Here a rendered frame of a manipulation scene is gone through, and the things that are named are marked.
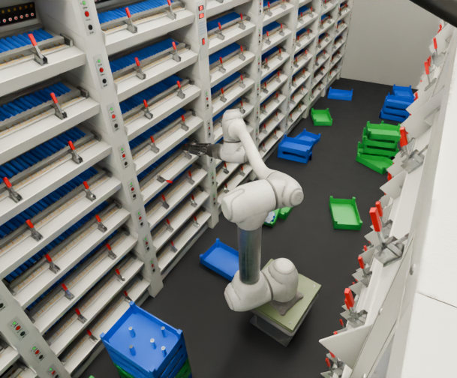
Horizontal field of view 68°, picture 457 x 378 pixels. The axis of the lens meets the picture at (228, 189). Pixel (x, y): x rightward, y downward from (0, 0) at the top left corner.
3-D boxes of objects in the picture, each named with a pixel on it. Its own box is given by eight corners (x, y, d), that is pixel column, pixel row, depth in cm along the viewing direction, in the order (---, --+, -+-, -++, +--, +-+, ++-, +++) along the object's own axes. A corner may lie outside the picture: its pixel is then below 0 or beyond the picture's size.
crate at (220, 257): (251, 264, 234) (252, 256, 229) (235, 283, 222) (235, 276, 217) (217, 245, 249) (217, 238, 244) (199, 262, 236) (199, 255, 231)
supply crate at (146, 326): (184, 340, 151) (182, 330, 147) (154, 381, 138) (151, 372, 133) (135, 309, 164) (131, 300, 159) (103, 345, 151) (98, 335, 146)
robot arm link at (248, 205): (272, 307, 174) (233, 323, 168) (258, 283, 186) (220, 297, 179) (282, 192, 125) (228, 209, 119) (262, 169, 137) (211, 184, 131)
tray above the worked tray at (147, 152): (202, 125, 208) (207, 107, 198) (134, 177, 167) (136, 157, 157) (175, 109, 211) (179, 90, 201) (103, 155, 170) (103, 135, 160)
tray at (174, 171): (204, 152, 220) (208, 142, 213) (142, 206, 179) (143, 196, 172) (179, 136, 223) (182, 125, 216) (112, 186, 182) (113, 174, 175)
